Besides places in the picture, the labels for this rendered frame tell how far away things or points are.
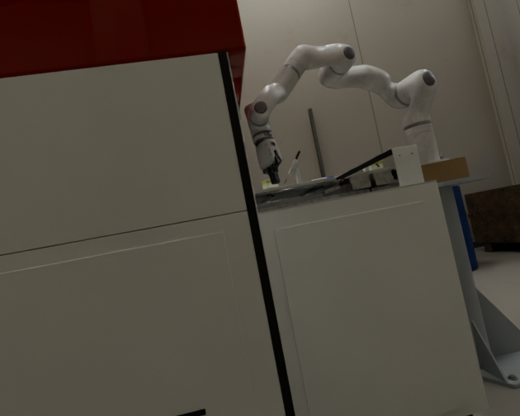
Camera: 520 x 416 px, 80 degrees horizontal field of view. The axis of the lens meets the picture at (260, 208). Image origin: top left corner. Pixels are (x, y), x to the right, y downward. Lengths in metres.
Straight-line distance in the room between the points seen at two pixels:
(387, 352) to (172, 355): 0.65
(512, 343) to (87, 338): 1.70
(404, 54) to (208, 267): 4.66
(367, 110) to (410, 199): 3.51
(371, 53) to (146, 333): 4.59
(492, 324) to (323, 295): 0.99
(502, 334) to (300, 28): 4.12
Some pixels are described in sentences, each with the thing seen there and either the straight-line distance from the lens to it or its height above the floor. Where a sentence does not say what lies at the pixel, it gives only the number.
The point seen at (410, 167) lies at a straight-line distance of 1.21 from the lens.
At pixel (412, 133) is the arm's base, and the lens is 1.61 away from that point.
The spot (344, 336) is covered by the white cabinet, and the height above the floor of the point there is 0.40.
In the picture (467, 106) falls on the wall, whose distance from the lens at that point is 5.26.
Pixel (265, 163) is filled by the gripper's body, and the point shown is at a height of 1.01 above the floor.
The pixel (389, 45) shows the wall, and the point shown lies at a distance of 5.08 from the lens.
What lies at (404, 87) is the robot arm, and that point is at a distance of 1.65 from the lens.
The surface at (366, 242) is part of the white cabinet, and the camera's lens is 1.03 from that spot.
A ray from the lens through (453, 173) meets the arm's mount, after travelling 1.58.
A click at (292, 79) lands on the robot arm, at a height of 1.34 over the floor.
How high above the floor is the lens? 0.77
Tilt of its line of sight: 4 degrees up
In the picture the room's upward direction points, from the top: 11 degrees counter-clockwise
